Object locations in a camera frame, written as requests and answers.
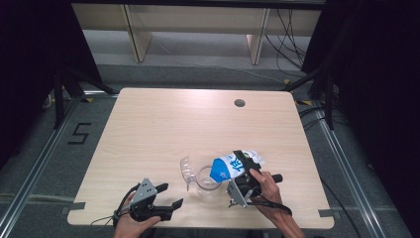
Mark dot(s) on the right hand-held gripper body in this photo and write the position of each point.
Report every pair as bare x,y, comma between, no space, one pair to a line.
239,195

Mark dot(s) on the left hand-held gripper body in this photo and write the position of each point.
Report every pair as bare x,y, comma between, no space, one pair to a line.
145,193

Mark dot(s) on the white and blue bag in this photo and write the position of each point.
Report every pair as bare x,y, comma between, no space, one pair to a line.
224,170

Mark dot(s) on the clear glass pitcher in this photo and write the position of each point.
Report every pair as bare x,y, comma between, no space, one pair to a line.
208,192

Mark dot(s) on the person's right hand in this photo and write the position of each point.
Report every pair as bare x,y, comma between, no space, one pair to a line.
270,198

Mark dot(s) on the person's left hand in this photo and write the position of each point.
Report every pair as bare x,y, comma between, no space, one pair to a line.
130,228

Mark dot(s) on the grey tape piece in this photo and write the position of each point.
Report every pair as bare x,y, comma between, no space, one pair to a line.
74,207
327,213

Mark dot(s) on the black stand legs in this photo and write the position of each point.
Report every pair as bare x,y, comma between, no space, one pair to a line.
59,99
328,99

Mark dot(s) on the light wooden shelf unit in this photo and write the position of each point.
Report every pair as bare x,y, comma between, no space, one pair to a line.
198,16

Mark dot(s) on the black curtain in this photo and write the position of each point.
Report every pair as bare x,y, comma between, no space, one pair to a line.
379,82
33,66

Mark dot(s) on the aluminium floor rail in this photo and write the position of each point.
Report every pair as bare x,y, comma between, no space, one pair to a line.
346,172
36,168

